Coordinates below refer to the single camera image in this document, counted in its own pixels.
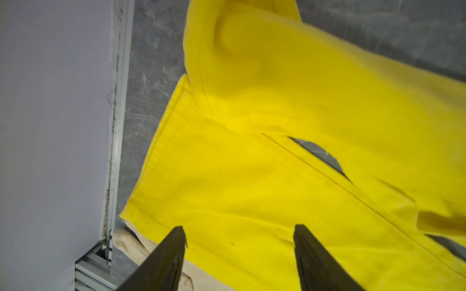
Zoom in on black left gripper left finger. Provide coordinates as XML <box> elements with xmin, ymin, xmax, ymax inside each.
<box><xmin>117</xmin><ymin>226</ymin><xmax>187</xmax><ymax>291</ymax></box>

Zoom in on beige leather work glove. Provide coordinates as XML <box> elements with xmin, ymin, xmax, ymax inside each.
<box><xmin>112</xmin><ymin>221</ymin><xmax>232</xmax><ymax>291</ymax></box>

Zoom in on yellow trousers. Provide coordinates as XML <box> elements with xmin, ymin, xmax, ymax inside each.
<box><xmin>121</xmin><ymin>1</ymin><xmax>466</xmax><ymax>291</ymax></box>

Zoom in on aluminium frame left base rail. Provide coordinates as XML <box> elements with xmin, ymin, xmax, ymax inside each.
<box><xmin>102</xmin><ymin>1</ymin><xmax>135</xmax><ymax>260</ymax></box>

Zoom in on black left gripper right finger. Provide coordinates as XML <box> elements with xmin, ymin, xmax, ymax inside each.
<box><xmin>293</xmin><ymin>224</ymin><xmax>363</xmax><ymax>291</ymax></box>

